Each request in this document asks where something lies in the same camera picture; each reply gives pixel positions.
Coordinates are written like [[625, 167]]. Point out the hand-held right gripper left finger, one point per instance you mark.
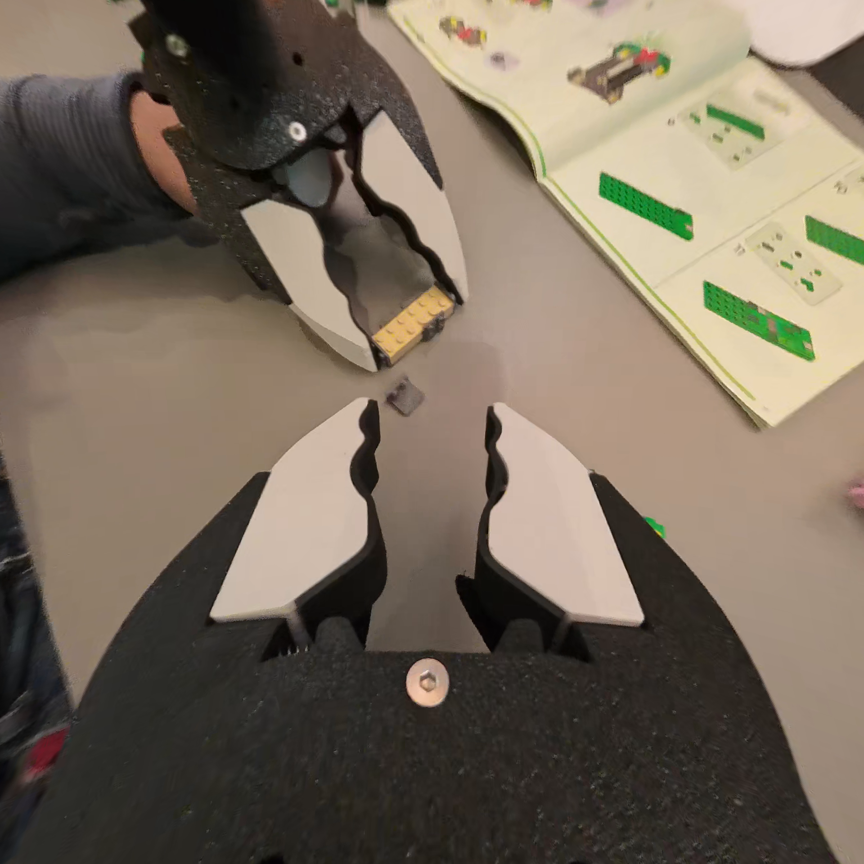
[[304, 526]]

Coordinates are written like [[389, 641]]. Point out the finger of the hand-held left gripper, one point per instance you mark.
[[412, 196], [290, 256]]

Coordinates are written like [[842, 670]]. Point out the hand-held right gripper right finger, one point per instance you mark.
[[553, 526]]

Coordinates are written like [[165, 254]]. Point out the tan brick plate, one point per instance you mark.
[[405, 324]]

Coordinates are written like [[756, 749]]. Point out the small dark grey brick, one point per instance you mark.
[[405, 398]]

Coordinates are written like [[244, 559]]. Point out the person's left forearm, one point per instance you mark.
[[61, 169]]

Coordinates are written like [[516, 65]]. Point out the person's left hand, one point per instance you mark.
[[158, 155]]

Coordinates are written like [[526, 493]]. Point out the colourful brick model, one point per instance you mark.
[[655, 526]]

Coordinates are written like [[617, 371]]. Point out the brick instruction booklet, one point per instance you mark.
[[587, 135]]

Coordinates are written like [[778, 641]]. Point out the small pink brick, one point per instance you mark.
[[856, 496]]

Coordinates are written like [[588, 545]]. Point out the white flat object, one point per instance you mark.
[[803, 30]]

